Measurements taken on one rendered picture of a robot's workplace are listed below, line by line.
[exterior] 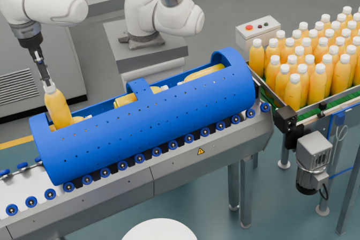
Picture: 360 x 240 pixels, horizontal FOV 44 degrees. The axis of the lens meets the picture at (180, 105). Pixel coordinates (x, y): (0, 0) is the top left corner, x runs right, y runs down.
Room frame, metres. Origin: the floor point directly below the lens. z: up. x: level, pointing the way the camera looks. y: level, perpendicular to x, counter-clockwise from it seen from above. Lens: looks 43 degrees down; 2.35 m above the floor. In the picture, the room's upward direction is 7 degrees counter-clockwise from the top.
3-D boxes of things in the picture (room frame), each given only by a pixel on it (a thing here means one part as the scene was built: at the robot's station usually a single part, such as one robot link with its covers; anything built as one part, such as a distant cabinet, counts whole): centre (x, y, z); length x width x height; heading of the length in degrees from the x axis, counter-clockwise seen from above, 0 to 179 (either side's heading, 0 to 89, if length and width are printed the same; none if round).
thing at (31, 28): (1.22, 0.45, 1.63); 0.09 x 0.09 x 0.06
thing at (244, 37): (1.83, -0.43, 1.05); 0.20 x 0.10 x 0.10; 109
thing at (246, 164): (1.40, -0.30, 0.31); 0.06 x 0.06 x 0.63; 19
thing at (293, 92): (1.40, -0.50, 1.00); 0.07 x 0.07 x 0.19
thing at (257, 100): (1.49, -0.33, 0.99); 0.10 x 0.02 x 0.12; 19
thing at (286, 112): (1.31, -0.44, 0.95); 0.10 x 0.07 x 0.10; 19
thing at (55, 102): (1.22, 0.45, 1.26); 0.07 x 0.07 x 0.19
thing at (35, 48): (1.22, 0.45, 1.55); 0.08 x 0.07 x 0.09; 20
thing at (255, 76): (1.51, -0.41, 0.96); 0.40 x 0.01 x 0.03; 19
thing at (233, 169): (1.53, -0.25, 0.31); 0.06 x 0.06 x 0.63; 19
